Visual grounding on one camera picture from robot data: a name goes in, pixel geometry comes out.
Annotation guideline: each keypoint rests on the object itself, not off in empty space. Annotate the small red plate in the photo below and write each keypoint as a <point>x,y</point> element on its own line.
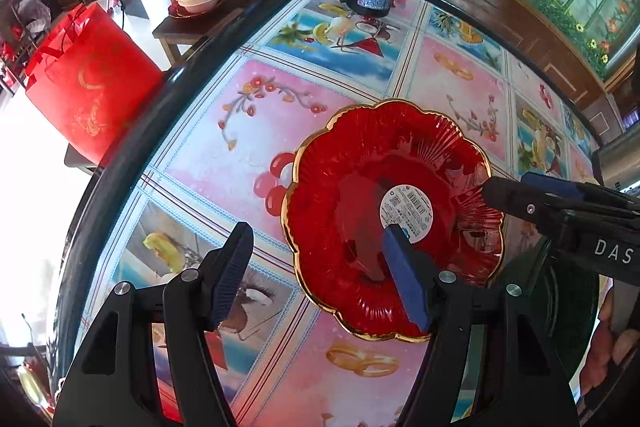
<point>175,12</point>

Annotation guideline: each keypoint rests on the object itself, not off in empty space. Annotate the person's right hand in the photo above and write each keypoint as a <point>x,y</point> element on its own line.
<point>615,347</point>

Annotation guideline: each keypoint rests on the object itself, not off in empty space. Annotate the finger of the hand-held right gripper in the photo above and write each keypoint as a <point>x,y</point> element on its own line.
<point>520,202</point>
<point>555,184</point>

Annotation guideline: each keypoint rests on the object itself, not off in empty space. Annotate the wooden panelled cabinet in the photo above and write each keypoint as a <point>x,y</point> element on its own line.
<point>450,2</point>

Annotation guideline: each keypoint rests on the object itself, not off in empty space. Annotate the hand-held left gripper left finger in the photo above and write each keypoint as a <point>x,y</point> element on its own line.
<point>230,279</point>

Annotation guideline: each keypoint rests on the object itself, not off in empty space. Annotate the printed fruit tablecloth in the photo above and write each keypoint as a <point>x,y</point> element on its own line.
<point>210,147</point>

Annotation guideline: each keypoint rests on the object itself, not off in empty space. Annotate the pink bowl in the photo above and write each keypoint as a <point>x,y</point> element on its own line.
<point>205,4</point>

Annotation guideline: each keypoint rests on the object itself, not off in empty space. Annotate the dark green plate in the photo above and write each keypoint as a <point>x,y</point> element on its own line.
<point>550,307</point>

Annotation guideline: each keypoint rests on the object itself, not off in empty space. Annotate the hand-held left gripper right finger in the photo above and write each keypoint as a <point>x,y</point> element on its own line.
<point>407,279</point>

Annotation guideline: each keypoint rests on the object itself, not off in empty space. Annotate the red glass plate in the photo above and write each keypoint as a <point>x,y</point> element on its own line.
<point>350,207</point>

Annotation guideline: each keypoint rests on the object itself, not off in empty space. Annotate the dark wooden stool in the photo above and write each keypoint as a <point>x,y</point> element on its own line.
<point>200,32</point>

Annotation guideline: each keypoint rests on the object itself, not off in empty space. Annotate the red gift bag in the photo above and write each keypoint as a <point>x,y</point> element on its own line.
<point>95,82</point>

